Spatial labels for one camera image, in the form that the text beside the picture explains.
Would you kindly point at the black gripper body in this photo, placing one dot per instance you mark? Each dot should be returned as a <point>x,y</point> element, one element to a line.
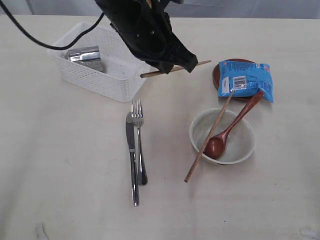
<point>145,28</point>

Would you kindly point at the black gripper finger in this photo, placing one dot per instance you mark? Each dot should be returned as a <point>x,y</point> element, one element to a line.
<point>163,65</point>
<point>188,58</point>

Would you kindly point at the brown wooden chopstick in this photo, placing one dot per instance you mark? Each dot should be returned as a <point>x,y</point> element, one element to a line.
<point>174,69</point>
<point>200,152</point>

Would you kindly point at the brown wooden plate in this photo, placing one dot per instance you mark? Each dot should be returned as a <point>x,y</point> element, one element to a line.
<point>216,78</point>

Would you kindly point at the white perforated plastic basket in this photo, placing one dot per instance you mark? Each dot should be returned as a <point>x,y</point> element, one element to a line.
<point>120,79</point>

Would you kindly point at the silver fork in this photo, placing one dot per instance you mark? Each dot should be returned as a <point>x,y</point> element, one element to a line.
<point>138,120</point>

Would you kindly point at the blue snack bag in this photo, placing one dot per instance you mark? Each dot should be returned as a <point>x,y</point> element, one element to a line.
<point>245,78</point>

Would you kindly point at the steel cup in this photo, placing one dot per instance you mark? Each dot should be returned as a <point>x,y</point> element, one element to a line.
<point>89,57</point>

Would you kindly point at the silver table knife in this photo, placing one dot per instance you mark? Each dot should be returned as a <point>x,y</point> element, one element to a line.
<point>130,137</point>

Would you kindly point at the brown wooden spoon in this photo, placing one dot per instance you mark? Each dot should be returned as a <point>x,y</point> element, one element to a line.
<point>217,144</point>

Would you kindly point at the white ceramic bowl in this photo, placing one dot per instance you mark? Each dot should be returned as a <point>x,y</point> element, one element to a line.
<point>240,144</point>

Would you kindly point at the grey curtain backdrop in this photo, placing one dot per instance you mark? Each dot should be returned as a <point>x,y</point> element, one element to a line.
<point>269,9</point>

